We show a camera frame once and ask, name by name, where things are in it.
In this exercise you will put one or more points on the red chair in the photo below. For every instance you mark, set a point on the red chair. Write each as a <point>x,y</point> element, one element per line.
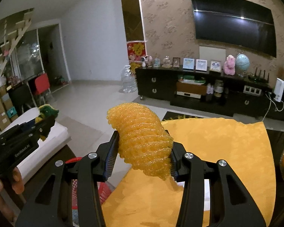
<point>42,85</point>

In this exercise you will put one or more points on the brown small photo frame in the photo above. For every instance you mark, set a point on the brown small photo frame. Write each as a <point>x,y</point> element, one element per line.
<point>176,62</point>

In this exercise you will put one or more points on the white router box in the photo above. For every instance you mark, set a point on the white router box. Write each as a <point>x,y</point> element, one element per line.
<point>278,90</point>

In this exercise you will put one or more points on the black wifi router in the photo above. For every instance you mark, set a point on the black wifi router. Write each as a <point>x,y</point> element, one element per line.
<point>259,76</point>

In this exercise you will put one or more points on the black tv cabinet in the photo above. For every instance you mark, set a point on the black tv cabinet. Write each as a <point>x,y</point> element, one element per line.
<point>213,92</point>

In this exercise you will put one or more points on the yellow table cloth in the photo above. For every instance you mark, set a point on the yellow table cloth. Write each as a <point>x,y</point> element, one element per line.
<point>141,200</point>

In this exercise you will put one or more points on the light blue globe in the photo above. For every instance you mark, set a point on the light blue globe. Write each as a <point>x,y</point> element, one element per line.
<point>242,64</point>

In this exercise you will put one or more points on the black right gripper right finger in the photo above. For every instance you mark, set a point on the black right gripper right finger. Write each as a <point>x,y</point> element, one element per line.
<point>231,204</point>

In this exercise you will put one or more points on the pink plush toy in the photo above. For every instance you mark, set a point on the pink plush toy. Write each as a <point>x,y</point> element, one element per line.
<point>229,65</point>

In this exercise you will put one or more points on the person's left hand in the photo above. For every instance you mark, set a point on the person's left hand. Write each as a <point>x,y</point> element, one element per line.
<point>15,182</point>

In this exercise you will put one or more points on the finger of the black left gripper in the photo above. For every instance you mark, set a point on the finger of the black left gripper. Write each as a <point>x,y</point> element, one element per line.
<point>41,126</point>

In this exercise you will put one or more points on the blue picture frame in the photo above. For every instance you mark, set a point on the blue picture frame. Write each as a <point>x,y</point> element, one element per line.
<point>188,63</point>

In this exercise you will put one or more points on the white picture frame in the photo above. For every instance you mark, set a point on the white picture frame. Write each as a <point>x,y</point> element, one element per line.
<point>201,65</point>

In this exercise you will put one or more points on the green yellow knitted cloth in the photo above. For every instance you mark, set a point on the green yellow knitted cloth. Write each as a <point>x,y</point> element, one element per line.
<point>48,111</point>

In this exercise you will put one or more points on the large clear water bottle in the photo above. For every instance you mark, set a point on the large clear water bottle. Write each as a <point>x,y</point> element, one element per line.
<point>128,80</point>

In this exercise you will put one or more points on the red plastic mesh basket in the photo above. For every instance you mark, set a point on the red plastic mesh basket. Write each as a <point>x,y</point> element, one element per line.
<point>88,171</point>

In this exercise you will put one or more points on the black wall television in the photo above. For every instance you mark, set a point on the black wall television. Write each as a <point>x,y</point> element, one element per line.
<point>237,22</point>

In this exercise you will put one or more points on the red festive poster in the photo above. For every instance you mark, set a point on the red festive poster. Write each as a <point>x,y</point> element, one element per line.
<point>136,50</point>

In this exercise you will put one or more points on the white wall board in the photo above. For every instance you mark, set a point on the white wall board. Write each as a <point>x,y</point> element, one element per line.
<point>212,54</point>

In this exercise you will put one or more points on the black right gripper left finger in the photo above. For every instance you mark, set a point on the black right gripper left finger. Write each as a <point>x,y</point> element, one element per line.
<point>51,205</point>

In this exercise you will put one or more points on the white small camera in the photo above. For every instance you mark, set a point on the white small camera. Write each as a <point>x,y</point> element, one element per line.
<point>145,61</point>

